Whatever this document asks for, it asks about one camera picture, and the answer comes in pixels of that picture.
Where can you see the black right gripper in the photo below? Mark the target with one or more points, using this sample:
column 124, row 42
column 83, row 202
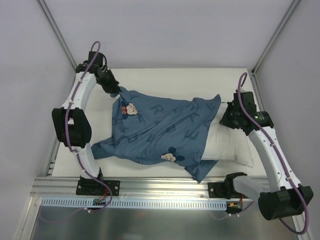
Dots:
column 228, row 115

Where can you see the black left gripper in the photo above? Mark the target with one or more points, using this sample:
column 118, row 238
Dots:
column 111, row 85

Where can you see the white pillow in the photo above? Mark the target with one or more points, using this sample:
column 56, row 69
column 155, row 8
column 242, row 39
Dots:
column 226, row 144

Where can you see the blue cartoon print pillowcase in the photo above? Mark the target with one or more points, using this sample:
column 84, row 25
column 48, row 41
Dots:
column 150, row 130

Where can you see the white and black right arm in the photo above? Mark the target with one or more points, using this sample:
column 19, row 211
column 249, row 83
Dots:
column 285, row 195

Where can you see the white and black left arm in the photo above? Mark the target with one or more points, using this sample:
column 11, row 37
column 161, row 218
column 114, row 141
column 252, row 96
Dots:
column 70, row 122

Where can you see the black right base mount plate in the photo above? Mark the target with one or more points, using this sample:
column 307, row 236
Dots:
column 223, row 190

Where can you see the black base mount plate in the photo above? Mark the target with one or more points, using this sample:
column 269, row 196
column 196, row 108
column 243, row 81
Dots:
column 223, row 190
column 90, row 187

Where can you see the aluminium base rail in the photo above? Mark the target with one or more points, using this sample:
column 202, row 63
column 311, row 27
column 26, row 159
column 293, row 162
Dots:
column 168, row 188

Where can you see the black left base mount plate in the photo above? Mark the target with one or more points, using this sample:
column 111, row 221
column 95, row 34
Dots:
column 90, row 187

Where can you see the left aluminium frame post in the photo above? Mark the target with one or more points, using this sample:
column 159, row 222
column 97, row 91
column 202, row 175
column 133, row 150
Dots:
column 57, row 32

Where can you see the aluminium frame post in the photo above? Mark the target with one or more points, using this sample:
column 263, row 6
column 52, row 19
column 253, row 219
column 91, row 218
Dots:
column 57, row 32
column 275, row 35

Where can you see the white slotted cable duct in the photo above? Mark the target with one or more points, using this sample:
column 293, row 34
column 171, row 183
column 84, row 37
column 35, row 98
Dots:
column 75, row 202

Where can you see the right aluminium frame post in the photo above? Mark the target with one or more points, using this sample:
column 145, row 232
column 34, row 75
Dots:
column 275, row 35

